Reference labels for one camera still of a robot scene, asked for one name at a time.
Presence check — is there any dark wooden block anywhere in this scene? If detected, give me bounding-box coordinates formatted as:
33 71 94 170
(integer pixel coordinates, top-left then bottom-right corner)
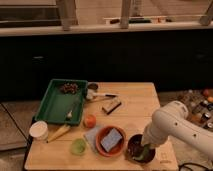
102 99 121 115

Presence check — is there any grey blue cloth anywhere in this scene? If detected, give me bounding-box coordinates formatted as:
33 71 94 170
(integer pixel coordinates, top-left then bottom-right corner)
84 126 101 152

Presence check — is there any green plastic tray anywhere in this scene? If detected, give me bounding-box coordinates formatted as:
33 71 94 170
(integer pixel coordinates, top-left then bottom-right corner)
35 79 88 126

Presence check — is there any dark purple bowl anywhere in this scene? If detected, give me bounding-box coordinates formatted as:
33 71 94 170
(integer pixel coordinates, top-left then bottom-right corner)
126 134 155 163

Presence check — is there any orange bowl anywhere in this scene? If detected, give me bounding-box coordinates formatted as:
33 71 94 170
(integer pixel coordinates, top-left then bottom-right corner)
96 126 126 157

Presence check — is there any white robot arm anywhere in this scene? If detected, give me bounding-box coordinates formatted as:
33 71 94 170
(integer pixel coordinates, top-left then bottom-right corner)
141 101 213 160

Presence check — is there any blue sponge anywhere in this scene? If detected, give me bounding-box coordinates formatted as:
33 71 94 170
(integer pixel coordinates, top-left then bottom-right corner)
101 128 122 152

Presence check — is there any black cable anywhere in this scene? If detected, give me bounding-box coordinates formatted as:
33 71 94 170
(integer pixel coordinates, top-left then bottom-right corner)
178 162 213 171

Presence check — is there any dark grape bunch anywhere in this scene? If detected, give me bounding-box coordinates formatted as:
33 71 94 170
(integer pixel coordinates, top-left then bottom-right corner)
60 83 78 94

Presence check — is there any box of bottles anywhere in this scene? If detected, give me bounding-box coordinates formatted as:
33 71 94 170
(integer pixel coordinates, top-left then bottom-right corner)
178 90 213 132

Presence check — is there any white cup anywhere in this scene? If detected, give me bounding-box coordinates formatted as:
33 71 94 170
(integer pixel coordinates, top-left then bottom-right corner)
29 121 48 140

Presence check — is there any orange tomato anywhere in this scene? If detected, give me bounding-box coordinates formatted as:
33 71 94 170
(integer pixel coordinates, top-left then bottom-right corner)
83 114 96 128

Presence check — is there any small green cup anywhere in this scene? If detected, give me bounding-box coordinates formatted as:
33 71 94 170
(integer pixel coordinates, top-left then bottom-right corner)
70 138 86 155

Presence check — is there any green pepper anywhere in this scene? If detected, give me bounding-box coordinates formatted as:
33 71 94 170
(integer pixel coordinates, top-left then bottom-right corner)
135 144 150 160

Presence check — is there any metal spoon in tray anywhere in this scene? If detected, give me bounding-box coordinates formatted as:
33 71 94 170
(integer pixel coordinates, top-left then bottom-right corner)
66 101 78 120

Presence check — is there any small dark round lid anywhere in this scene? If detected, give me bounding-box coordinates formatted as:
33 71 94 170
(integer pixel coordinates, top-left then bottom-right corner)
88 83 98 90

